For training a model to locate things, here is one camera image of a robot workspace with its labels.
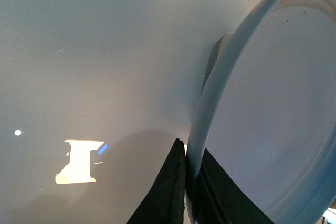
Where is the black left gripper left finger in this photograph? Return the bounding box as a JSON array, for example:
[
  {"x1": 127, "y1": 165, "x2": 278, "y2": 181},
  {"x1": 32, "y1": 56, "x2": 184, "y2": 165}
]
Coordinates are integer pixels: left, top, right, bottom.
[{"x1": 127, "y1": 138, "x2": 186, "y2": 223}]

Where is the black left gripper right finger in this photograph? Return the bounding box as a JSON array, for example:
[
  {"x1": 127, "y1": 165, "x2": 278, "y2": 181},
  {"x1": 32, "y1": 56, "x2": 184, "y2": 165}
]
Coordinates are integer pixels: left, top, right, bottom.
[{"x1": 195, "y1": 149, "x2": 272, "y2": 223}]

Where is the light blue round plate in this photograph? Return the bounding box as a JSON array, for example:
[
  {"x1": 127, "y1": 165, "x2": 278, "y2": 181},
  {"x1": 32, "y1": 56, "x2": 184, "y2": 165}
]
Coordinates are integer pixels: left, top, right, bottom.
[{"x1": 186, "y1": 0, "x2": 335, "y2": 223}]

